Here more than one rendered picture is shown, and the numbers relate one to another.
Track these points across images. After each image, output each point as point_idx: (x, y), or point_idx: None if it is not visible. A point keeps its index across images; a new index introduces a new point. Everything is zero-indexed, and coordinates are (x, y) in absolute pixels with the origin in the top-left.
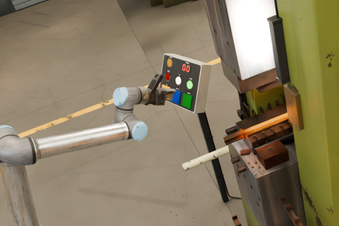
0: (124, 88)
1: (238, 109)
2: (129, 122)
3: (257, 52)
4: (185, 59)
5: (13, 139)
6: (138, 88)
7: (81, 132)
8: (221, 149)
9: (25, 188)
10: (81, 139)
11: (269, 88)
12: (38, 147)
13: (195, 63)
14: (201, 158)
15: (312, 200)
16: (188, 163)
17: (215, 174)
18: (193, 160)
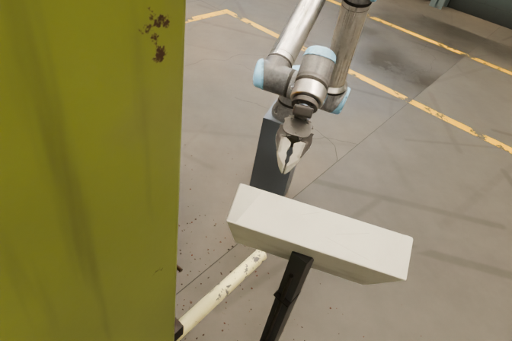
0: (318, 52)
1: (178, 328)
2: (273, 58)
3: None
4: (308, 205)
5: None
6: (308, 76)
7: (299, 10)
8: (208, 297)
9: (334, 34)
10: (292, 11)
11: None
12: None
13: (265, 191)
14: (238, 270)
15: None
16: (254, 255)
17: None
18: (248, 262)
